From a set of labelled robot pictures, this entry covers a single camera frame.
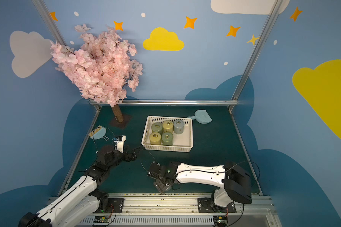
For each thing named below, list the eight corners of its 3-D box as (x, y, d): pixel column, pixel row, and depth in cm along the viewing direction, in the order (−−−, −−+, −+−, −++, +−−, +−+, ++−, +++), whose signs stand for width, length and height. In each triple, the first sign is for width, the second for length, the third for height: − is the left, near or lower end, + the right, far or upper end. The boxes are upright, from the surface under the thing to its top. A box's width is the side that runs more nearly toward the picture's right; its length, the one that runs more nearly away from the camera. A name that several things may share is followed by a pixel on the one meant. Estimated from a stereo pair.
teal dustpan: (188, 117, 118) (189, 116, 117) (199, 108, 125) (199, 106, 124) (204, 128, 111) (204, 126, 110) (214, 117, 118) (215, 116, 117)
